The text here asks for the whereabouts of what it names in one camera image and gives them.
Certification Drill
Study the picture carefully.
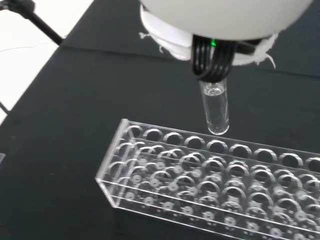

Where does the black bench cloth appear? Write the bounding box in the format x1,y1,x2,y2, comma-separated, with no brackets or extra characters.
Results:
0,0,320,240

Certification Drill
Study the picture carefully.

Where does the clear plastic test tube rack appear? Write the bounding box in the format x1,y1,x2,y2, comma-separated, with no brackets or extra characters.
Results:
94,118,320,240

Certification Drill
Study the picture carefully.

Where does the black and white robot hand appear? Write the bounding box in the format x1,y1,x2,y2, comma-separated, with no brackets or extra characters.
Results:
138,0,315,83

